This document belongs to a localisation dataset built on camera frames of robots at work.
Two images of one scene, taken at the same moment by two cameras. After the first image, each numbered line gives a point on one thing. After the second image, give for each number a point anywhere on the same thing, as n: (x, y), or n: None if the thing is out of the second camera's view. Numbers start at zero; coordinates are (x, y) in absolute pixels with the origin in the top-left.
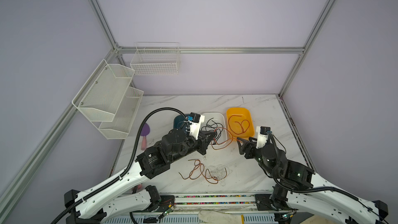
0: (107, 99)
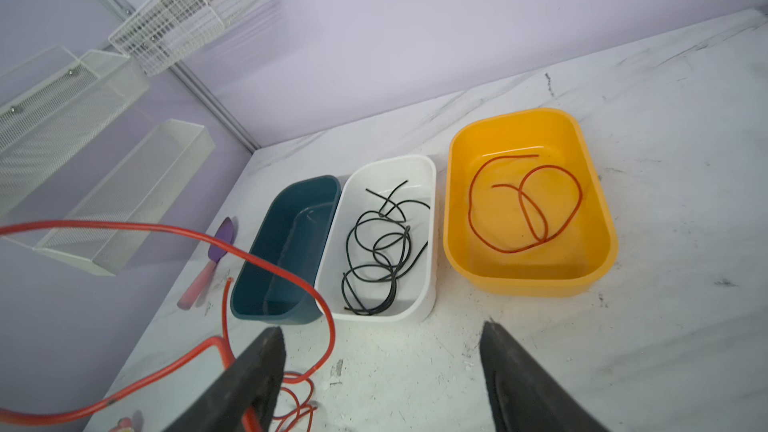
0: (48, 109)
